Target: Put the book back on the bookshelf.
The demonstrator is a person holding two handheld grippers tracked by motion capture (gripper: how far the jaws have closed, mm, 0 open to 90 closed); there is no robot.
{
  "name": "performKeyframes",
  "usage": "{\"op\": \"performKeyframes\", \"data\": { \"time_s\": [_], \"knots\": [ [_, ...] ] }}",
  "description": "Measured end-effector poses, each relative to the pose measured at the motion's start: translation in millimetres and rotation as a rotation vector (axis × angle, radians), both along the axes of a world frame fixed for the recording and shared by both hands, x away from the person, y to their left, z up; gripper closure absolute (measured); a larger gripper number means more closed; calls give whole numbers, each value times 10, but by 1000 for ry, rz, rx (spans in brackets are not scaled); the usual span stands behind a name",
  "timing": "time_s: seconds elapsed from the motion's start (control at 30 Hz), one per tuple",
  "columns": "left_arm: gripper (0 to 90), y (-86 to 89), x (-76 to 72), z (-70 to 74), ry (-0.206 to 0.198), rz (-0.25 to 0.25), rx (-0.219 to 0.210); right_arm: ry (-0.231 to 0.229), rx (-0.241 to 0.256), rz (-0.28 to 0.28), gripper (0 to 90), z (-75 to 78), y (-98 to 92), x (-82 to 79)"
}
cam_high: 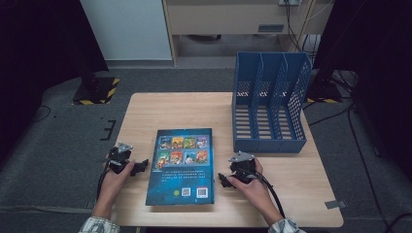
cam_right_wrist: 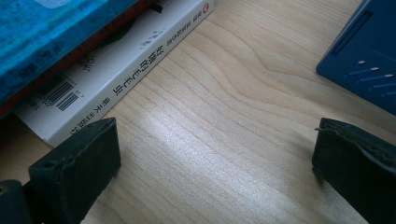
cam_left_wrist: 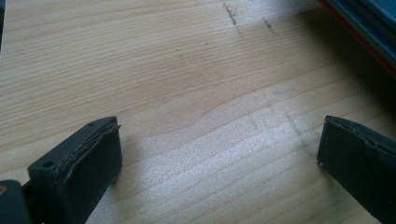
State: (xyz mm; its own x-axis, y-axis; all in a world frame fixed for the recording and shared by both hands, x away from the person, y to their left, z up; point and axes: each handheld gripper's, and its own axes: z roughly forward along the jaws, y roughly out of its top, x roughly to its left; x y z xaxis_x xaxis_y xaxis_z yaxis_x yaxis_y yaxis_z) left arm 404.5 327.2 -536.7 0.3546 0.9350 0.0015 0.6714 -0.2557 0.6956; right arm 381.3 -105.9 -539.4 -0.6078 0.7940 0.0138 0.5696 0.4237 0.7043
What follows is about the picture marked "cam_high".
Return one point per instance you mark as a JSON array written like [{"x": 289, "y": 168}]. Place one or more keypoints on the person's right hand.
[{"x": 256, "y": 194}]

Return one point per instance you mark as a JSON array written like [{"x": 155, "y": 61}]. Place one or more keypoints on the white power strip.
[{"x": 289, "y": 2}]

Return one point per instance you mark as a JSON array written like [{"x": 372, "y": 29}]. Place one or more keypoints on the person's left hand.
[{"x": 111, "y": 187}]

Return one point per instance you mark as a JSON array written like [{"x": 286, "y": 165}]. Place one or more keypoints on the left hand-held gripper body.
[{"x": 118, "y": 158}]

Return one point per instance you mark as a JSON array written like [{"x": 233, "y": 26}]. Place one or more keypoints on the blue plastic file rack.
[{"x": 268, "y": 144}]

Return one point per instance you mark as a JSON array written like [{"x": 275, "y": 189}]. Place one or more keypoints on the grey label on desk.
[{"x": 270, "y": 28}]

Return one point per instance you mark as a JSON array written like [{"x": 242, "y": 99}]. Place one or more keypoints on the black curtain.
[
  {"x": 382, "y": 48},
  {"x": 39, "y": 48}
]

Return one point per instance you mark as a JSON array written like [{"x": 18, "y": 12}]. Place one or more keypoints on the beige desk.
[{"x": 210, "y": 19}]

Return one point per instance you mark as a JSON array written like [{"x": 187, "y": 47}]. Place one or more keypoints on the dark blue picture book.
[{"x": 181, "y": 168}]

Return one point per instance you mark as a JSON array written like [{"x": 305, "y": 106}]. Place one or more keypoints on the grey tape piece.
[
  {"x": 335, "y": 204},
  {"x": 89, "y": 205}
]

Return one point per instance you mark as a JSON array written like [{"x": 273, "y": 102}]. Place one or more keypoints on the black stand with striped base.
[
  {"x": 324, "y": 92},
  {"x": 95, "y": 92}
]

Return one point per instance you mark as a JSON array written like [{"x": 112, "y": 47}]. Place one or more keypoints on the white panel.
[{"x": 126, "y": 29}]

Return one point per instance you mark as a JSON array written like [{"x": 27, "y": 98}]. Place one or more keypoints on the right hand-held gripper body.
[{"x": 243, "y": 166}]

